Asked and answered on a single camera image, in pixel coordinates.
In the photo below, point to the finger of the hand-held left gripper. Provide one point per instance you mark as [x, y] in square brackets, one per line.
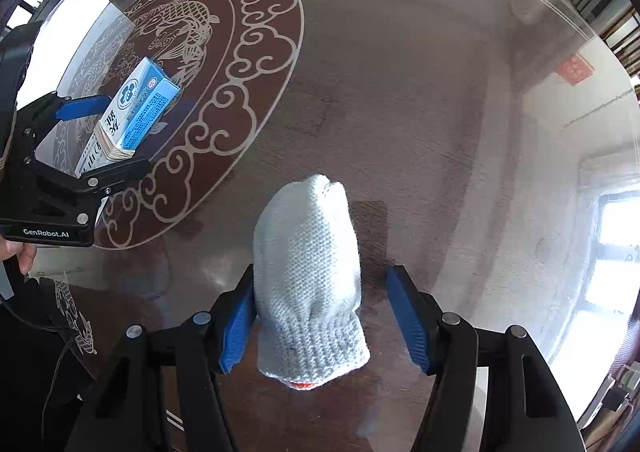
[82, 106]
[100, 179]

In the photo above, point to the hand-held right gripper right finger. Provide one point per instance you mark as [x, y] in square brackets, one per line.
[410, 322]

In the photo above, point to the person's dark clothing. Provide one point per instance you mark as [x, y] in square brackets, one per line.
[30, 372]

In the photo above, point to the white knit glove orange cuff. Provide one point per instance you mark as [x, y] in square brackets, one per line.
[305, 257]

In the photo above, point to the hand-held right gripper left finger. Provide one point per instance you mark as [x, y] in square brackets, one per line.
[237, 327]

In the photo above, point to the person's left hand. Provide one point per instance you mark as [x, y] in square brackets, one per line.
[22, 254]

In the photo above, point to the blue and white carton box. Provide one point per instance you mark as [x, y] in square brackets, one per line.
[145, 104]

